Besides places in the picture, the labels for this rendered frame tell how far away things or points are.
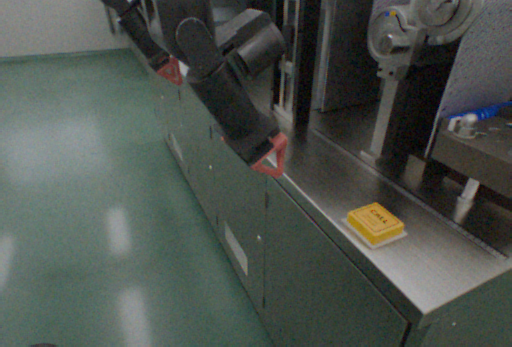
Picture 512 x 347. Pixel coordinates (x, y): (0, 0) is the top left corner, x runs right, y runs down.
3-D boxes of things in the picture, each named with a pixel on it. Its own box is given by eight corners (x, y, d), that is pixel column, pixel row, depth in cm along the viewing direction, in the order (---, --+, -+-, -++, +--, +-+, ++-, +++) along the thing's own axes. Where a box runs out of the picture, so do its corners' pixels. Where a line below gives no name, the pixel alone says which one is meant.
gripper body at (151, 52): (163, 45, 90) (145, 21, 85) (174, 54, 82) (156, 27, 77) (144, 60, 89) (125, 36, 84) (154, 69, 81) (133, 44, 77)
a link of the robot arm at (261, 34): (147, 19, 39) (168, 31, 33) (222, -38, 40) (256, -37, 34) (202, 95, 47) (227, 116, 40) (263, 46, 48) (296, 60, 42)
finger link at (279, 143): (279, 148, 55) (256, 108, 49) (304, 168, 50) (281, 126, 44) (249, 173, 55) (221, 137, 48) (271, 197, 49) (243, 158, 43)
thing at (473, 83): (433, 124, 72) (464, 33, 62) (504, 105, 80) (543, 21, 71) (435, 125, 71) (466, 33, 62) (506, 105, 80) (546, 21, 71)
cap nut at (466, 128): (448, 132, 66) (455, 111, 64) (461, 129, 67) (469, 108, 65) (466, 140, 63) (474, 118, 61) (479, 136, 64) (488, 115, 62)
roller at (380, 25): (362, 55, 85) (372, 4, 79) (433, 44, 94) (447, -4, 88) (399, 67, 76) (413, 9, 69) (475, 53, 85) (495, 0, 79)
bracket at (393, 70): (358, 154, 84) (384, 28, 68) (377, 149, 87) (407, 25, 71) (372, 164, 80) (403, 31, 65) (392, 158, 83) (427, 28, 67)
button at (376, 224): (345, 221, 63) (347, 211, 61) (373, 211, 65) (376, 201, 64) (372, 246, 57) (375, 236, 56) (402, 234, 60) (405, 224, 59)
